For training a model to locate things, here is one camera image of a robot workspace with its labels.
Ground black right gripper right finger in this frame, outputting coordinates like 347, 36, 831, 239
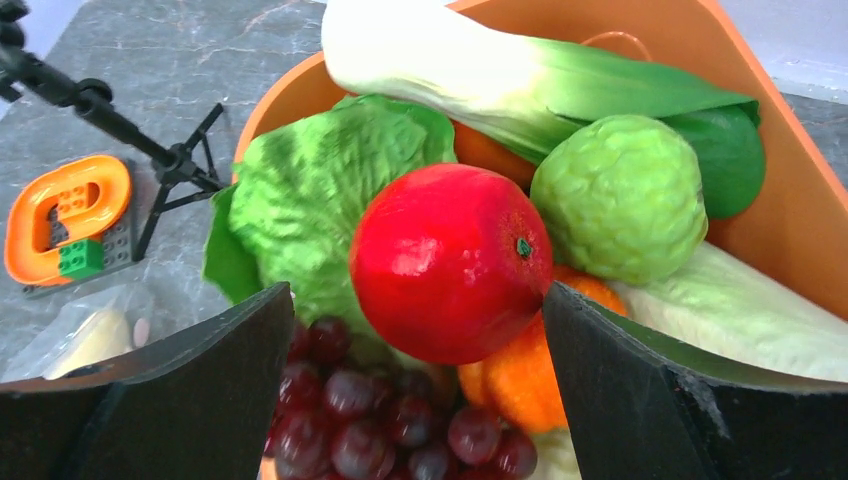
543, 283, 847, 479

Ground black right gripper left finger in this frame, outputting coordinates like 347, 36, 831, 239
1, 283, 293, 480

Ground clear zip top bag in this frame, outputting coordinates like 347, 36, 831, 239
1, 284, 154, 383

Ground red toy apple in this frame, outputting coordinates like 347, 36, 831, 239
349, 163, 553, 365

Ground white daikon radish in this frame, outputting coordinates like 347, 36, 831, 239
42, 308, 134, 380

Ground small orange toy pumpkin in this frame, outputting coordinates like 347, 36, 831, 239
455, 264, 631, 436

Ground purple toy grapes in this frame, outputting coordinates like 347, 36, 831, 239
259, 317, 539, 479

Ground white napa cabbage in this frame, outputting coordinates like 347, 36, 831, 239
610, 242, 847, 382

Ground green toy brick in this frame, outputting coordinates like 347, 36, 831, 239
58, 238, 105, 280

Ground green lettuce leaf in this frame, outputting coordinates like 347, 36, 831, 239
202, 95, 456, 338

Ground green bumpy custard apple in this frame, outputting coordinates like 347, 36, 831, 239
530, 115, 709, 285

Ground orange plastic basket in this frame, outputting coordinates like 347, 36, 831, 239
230, 0, 848, 480

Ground black microphone tripod stand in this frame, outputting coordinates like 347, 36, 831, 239
1, 0, 225, 261

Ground orange toy block ring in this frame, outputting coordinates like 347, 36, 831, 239
3, 154, 134, 287

